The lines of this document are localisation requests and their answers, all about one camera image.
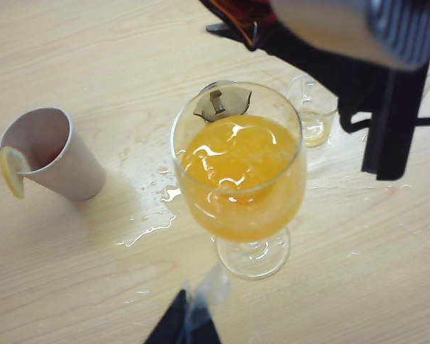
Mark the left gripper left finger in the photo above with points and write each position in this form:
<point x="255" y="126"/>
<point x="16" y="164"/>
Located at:
<point x="172" y="326"/>

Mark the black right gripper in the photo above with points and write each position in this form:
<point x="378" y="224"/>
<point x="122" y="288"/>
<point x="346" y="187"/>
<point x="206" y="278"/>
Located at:
<point x="344" y="79"/>

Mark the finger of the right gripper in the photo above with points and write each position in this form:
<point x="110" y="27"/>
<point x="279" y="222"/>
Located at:
<point x="225" y="30"/>

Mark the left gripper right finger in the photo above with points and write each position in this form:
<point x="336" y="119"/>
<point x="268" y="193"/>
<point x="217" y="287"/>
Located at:
<point x="206" y="329"/>

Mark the amber measuring cup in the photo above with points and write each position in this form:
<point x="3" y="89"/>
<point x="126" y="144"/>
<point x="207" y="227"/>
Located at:
<point x="251" y="14"/>

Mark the clear measuring cup yellow residue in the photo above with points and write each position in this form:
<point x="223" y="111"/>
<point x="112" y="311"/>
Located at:
<point x="313" y="132"/>

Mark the smoky grey measuring cup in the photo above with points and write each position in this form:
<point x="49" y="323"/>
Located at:
<point x="229" y="102"/>

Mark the beige paper cup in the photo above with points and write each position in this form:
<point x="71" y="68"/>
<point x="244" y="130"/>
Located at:
<point x="75" y="161"/>

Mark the stemmed wine glass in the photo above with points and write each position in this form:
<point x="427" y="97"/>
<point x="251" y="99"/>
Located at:
<point x="236" y="172"/>

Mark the yellow lemon slice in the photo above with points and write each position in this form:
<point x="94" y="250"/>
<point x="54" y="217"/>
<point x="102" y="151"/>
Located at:
<point x="12" y="168"/>

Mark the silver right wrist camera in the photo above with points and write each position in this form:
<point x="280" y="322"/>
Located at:
<point x="344" y="25"/>

